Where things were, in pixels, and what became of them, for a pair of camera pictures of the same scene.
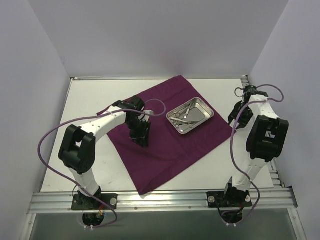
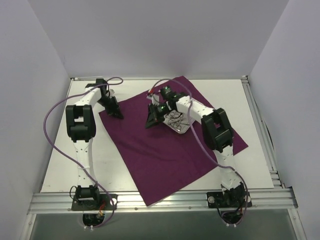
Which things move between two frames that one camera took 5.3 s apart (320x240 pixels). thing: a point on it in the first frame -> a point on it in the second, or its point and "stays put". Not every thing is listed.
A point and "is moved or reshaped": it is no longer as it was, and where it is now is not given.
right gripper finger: (233, 113) -> (152, 118)
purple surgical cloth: (184, 129) is moved or reshaped
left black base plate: (81, 202) stays put
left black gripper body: (140, 132) -> (110, 103)
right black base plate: (234, 198) stays put
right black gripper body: (240, 113) -> (155, 111)
